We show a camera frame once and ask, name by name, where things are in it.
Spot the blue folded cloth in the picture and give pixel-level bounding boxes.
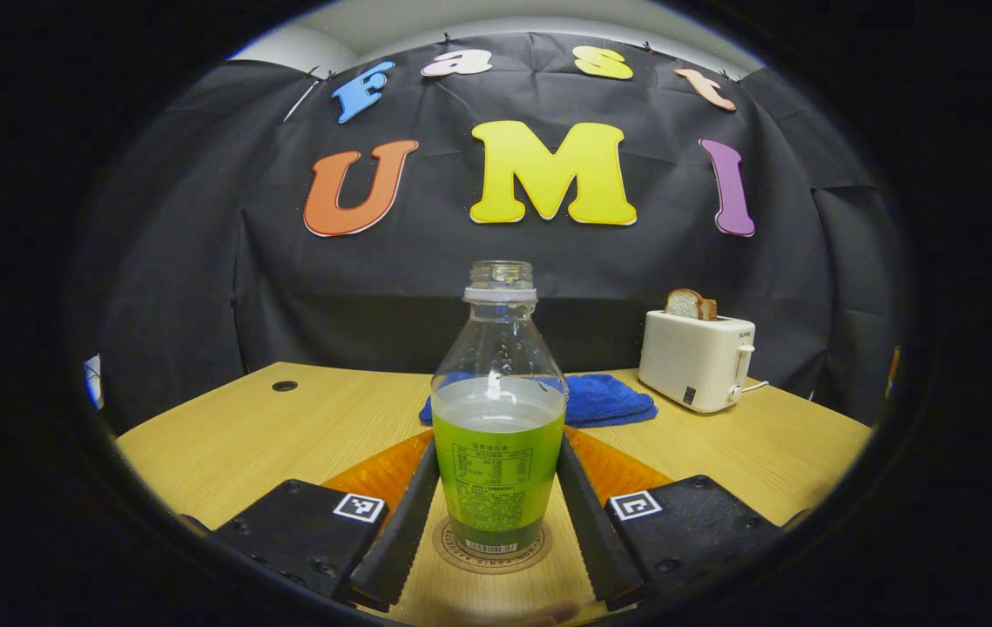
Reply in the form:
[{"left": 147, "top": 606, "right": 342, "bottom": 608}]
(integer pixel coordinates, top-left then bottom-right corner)
[{"left": 419, "top": 373, "right": 659, "bottom": 429}]

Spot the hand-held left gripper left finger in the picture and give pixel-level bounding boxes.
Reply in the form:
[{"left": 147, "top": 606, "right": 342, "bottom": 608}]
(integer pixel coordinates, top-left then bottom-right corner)
[{"left": 208, "top": 429, "right": 442, "bottom": 610}]

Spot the white toaster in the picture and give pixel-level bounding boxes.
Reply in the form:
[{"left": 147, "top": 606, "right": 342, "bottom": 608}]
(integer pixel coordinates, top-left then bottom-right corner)
[{"left": 638, "top": 311, "right": 758, "bottom": 414}]

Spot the bread slice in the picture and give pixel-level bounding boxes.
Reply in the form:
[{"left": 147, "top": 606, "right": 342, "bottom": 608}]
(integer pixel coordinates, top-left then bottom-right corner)
[{"left": 665, "top": 288, "right": 719, "bottom": 321}]

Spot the black backdrop cloth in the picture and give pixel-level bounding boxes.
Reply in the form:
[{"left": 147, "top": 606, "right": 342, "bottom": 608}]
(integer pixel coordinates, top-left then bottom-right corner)
[{"left": 69, "top": 33, "right": 910, "bottom": 432}]

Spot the green label water bottle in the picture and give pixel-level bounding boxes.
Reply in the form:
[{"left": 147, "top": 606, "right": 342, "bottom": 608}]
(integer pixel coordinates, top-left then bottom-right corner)
[{"left": 431, "top": 260, "right": 568, "bottom": 556}]

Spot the round brown coaster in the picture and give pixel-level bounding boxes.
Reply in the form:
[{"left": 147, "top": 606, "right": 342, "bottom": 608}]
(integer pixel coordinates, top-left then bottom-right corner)
[{"left": 432, "top": 516, "right": 553, "bottom": 575}]

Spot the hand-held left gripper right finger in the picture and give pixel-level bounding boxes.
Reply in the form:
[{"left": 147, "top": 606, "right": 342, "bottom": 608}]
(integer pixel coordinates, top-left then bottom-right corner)
[{"left": 558, "top": 427, "right": 784, "bottom": 610}]

